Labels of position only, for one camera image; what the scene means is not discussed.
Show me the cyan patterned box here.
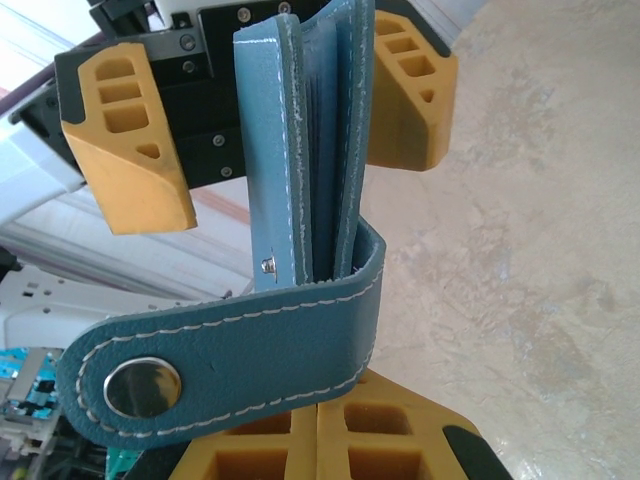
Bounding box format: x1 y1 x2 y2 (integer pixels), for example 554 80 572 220
0 344 64 416

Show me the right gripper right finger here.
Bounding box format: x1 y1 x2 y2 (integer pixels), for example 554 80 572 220
317 369 512 480

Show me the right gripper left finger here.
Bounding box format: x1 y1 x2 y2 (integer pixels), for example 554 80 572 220
172 401 319 480

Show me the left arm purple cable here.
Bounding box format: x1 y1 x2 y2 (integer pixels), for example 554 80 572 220
0 74 57 117

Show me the blue leather card holder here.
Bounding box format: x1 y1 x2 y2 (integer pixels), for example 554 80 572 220
54 0 389 450

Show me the aluminium side rail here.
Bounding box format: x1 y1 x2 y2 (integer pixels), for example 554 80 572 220
433 0 485 50

